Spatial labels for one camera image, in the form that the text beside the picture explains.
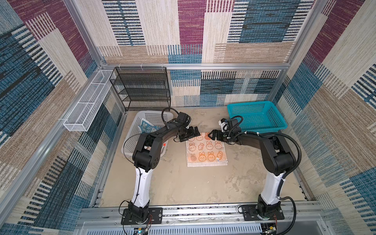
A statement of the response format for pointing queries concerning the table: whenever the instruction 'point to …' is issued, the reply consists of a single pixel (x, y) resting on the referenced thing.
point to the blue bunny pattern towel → (146, 127)
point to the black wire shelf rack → (142, 88)
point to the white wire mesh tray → (81, 116)
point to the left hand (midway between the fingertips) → (195, 134)
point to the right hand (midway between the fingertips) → (214, 137)
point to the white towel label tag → (218, 159)
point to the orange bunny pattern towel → (202, 151)
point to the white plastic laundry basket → (131, 130)
